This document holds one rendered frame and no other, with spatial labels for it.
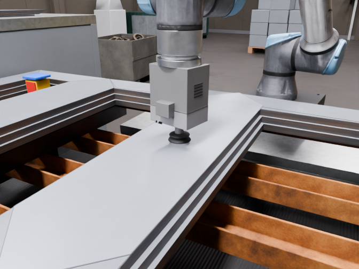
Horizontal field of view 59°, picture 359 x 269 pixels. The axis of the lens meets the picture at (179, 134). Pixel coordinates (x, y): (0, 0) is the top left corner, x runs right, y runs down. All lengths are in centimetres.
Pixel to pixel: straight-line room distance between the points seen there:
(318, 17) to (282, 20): 656
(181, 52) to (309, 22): 60
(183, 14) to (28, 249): 37
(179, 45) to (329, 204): 46
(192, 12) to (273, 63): 71
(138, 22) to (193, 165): 965
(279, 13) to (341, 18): 465
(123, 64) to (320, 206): 393
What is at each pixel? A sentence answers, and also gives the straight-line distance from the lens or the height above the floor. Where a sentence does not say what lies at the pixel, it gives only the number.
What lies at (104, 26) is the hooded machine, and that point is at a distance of 946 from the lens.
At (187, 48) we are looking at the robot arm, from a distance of 51.
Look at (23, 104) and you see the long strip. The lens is 89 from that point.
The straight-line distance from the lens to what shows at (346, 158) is 104.
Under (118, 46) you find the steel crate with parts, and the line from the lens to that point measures 445.
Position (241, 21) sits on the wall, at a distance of 1291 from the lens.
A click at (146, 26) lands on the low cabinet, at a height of 45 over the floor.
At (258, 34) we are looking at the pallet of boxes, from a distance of 776.
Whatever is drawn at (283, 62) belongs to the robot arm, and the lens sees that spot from 118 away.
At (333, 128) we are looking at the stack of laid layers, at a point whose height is 84.
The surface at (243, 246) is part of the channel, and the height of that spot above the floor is 70.
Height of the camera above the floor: 110
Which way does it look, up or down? 23 degrees down
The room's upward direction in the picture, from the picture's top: straight up
